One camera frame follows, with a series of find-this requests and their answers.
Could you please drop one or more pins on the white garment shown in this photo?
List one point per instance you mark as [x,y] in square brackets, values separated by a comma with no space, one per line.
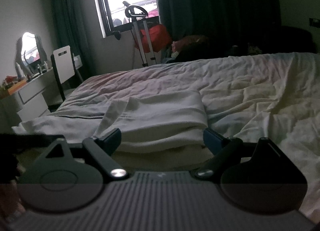
[162,115]

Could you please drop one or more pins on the wavy vanity mirror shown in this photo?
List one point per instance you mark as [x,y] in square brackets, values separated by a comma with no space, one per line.
[30,50]

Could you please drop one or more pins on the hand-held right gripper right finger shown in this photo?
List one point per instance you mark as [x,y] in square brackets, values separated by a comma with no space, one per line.
[211,140]

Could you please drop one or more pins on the wide dark green curtain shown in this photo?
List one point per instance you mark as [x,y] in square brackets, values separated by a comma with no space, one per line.
[212,8]

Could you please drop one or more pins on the dark headboard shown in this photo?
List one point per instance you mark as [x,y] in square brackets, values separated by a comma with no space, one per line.
[287,40]

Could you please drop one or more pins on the white vanity desk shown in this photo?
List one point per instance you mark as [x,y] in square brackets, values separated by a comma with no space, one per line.
[32,95]

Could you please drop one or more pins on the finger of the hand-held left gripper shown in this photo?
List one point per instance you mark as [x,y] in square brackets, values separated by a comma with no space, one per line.
[35,140]

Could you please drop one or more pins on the white wall outlet box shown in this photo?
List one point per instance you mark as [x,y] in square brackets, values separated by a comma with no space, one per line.
[77,62]

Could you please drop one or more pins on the white bottle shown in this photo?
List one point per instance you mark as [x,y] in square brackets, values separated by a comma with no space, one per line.
[19,70]

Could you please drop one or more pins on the dark wall switch plate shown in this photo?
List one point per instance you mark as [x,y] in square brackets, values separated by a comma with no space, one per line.
[314,22]

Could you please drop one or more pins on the bed with white sheet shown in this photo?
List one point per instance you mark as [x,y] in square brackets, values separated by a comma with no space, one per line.
[262,90]

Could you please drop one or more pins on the white chair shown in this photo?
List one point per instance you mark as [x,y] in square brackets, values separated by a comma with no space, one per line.
[63,65]

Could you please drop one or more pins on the red bag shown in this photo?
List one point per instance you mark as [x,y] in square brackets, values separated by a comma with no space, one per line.
[156,37]

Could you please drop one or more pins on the narrow dark green curtain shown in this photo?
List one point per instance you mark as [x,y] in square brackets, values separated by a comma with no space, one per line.
[70,20]

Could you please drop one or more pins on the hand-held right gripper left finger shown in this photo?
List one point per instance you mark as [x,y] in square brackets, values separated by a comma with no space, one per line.
[113,137]

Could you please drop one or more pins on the orange tray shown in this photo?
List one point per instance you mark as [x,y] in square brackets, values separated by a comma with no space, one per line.
[16,85]

